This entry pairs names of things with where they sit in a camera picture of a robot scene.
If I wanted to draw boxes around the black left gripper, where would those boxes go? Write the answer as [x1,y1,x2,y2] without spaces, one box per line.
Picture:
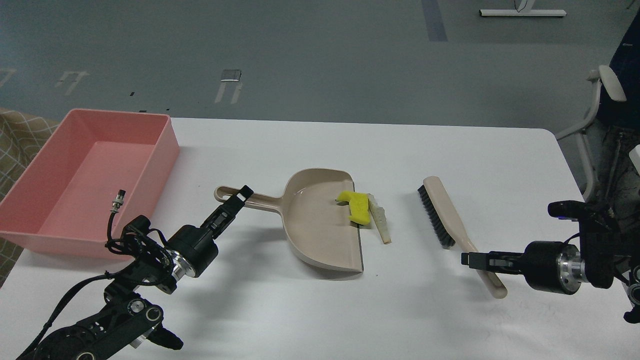
[166,186,254,278]

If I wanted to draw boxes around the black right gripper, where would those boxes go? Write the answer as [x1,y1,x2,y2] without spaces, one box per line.
[461,241,583,296]

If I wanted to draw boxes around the beige hand brush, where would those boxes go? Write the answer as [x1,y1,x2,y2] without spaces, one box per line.
[417,176,508,300]

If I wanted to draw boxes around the beige plastic dustpan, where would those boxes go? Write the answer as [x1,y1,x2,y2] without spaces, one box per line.
[244,168,364,274]

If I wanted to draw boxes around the yellow sponge piece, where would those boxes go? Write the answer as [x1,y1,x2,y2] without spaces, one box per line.
[335,190,371,226]

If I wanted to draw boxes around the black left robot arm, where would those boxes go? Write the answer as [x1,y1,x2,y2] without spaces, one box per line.
[18,186,254,360]

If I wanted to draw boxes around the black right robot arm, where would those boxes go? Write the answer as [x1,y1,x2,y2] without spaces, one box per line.
[461,200,639,324]

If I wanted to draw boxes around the pink plastic bin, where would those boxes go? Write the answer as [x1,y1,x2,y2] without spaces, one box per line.
[0,109,179,259]

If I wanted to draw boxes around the grey floor socket plate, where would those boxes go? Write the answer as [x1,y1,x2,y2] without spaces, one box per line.
[220,69,242,83]

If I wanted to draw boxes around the white office chair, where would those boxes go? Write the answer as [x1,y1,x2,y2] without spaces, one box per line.
[555,65,640,203]

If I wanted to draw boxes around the beige checkered cloth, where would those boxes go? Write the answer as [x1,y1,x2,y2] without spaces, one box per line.
[0,107,60,286]

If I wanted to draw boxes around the white desk base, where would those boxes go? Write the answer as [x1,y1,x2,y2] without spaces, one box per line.
[478,0,567,18]

